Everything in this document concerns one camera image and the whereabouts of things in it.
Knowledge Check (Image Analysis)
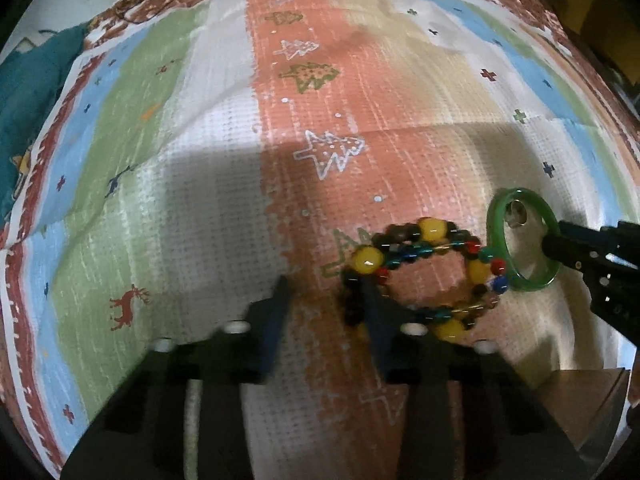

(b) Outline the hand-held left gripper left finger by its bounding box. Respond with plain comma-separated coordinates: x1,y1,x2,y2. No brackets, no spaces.
60,275,293,480

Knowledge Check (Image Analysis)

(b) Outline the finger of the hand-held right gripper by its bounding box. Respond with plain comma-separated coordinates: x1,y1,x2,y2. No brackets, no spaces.
541,233,640,345
556,219,640,257

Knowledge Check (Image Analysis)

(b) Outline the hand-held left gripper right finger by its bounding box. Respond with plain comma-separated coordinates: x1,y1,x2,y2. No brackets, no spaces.
357,275,593,480

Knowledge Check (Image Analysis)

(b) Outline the green jade bangle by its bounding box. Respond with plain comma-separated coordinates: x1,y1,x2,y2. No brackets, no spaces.
486,187,560,293

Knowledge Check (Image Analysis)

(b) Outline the multicolour small bead bracelet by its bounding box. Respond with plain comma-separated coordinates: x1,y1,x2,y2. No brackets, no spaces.
377,240,511,323

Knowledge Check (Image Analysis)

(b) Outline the dark and yellow bead bracelet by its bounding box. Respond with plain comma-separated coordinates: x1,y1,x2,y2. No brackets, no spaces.
341,217,501,346

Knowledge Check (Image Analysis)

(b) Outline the brown cardboard box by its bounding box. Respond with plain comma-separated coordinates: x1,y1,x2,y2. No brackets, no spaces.
537,367,633,453

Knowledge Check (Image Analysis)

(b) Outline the striped printed mat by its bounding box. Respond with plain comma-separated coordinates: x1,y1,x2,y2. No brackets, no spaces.
0,0,640,480

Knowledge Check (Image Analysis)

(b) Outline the teal pillow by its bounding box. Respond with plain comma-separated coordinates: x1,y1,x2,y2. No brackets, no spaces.
0,25,86,221

